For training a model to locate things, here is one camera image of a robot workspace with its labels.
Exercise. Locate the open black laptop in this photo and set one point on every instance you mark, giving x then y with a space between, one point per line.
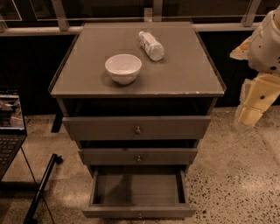
12 127

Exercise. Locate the clear plastic water bottle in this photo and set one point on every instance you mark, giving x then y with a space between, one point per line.
152 47

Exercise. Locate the grey drawer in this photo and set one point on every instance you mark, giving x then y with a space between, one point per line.
138 156
136 127
139 192

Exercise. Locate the metal window railing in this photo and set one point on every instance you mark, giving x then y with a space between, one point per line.
50 17

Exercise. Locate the black stand leg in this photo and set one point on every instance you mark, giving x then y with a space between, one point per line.
55 159

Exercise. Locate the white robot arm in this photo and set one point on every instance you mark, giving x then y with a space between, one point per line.
262 52

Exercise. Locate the white ceramic bowl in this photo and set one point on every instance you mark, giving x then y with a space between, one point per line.
123 68

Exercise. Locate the dark grey drawer cabinet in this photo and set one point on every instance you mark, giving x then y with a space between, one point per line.
183 83

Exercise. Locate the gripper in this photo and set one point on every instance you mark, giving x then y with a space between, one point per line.
264 46

